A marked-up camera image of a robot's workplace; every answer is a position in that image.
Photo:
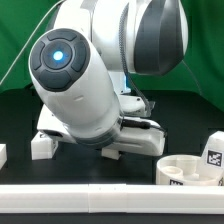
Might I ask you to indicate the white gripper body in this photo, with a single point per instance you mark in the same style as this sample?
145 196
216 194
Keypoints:
139 136

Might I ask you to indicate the white U-shaped obstacle wall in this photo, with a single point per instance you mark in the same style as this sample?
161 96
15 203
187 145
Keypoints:
121 198

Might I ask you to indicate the white round stool seat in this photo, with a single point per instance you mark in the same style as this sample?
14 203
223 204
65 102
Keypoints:
187 170

